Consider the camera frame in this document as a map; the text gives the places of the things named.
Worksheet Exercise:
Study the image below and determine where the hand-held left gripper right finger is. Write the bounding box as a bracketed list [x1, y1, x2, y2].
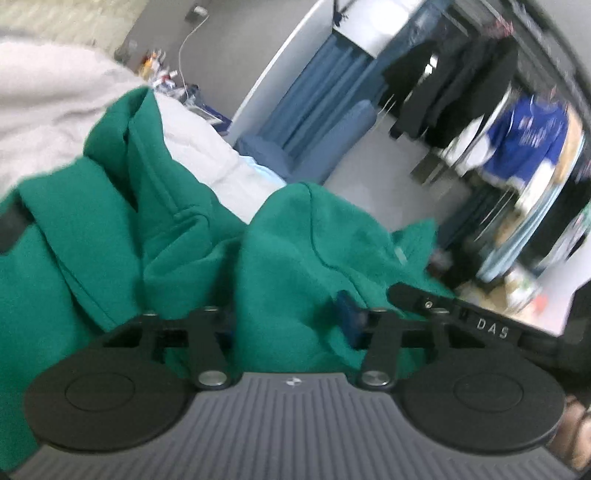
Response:
[336, 291, 462, 391]

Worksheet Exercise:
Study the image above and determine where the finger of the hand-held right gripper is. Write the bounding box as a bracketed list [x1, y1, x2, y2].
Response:
[389, 283, 458, 321]

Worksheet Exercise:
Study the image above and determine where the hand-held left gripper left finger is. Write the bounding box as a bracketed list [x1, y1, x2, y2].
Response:
[95, 307, 232, 391]

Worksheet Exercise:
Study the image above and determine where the green hoodie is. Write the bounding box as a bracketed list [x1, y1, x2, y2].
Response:
[0, 87, 455, 462]

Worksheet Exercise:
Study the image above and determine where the person's right hand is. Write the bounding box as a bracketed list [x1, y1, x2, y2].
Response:
[558, 394, 591, 462]

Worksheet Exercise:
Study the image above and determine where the light blue hanging garment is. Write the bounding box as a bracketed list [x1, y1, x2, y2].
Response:
[478, 175, 564, 282]

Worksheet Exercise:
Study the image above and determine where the white hanging jacket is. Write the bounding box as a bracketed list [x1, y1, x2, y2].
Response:
[443, 134, 495, 171]

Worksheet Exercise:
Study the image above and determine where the blue chair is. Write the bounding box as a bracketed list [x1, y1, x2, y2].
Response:
[238, 99, 377, 181]

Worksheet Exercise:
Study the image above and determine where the blue and white jersey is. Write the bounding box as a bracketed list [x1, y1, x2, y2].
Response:
[480, 95, 570, 195]

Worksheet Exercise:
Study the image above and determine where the beige hanging garment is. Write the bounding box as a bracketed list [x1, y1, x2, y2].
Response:
[551, 108, 587, 185]

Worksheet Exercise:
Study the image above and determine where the black hanging jacket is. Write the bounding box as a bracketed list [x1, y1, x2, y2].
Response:
[383, 34, 520, 148]

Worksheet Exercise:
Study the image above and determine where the blue curtain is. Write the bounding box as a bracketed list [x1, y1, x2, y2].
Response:
[259, 34, 384, 153]

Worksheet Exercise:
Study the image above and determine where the group of small bottles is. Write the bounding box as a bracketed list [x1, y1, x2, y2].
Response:
[139, 48, 178, 86]

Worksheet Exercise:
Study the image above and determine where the grey bed sheet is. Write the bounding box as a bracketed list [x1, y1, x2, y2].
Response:
[0, 30, 287, 222]

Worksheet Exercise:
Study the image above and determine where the grey wardrobe cabinet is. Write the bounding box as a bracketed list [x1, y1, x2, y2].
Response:
[111, 0, 426, 144]

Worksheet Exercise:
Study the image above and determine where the white charging cable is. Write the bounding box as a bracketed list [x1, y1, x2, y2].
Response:
[178, 16, 208, 93]

